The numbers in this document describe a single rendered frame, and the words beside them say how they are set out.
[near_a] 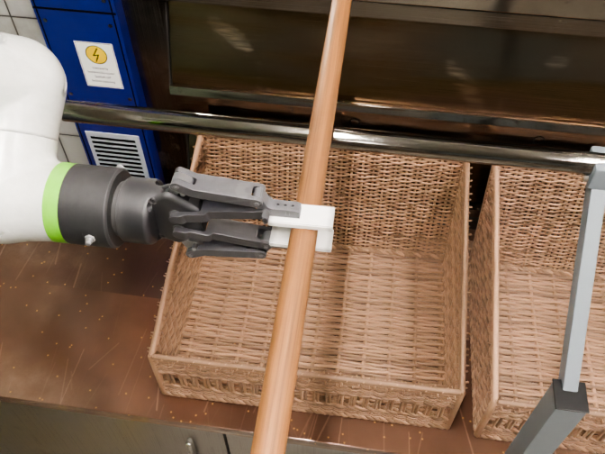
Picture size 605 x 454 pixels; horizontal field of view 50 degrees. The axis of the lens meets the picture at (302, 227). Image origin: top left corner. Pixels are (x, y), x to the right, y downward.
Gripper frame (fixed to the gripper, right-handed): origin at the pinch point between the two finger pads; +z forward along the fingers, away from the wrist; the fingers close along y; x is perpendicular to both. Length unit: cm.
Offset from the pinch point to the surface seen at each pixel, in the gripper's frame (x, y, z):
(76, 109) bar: -17.8, 2.0, -33.2
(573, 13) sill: -54, 4, 38
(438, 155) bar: -16.5, 3.1, 15.5
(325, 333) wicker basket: -21, 60, 2
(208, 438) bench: 0, 69, -19
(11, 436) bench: -1, 86, -66
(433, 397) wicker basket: -5, 49, 22
